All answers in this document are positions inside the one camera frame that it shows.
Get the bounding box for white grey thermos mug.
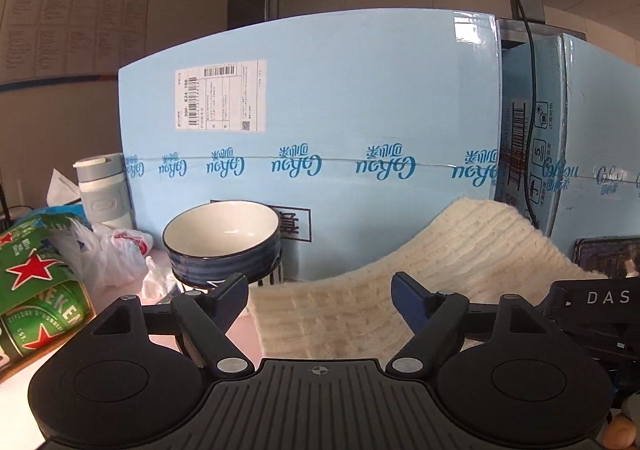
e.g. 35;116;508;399
73;153;134;231

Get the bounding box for white tissue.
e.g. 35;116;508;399
45;168;82;207

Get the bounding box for black smartphone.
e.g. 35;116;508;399
573;236;640;279

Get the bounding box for blue header wall poster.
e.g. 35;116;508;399
0;0;150;83

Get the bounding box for blue white ceramic bowl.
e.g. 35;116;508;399
162;200;284;289

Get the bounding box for cream knitted sweater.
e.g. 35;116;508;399
248;196;608;361

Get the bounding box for large light blue cardboard box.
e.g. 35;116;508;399
117;7;502;283

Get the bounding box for black cable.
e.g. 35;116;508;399
503;0;543;231

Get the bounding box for person's right hand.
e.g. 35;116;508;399
607;392;640;450

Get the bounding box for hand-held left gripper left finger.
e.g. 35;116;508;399
85;273;250;377

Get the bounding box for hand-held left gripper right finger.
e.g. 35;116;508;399
386;272;557;377

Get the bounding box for white plastic bag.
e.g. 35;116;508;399
49;217;156;291

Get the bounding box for green beer can pack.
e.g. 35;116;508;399
0;212;97;372

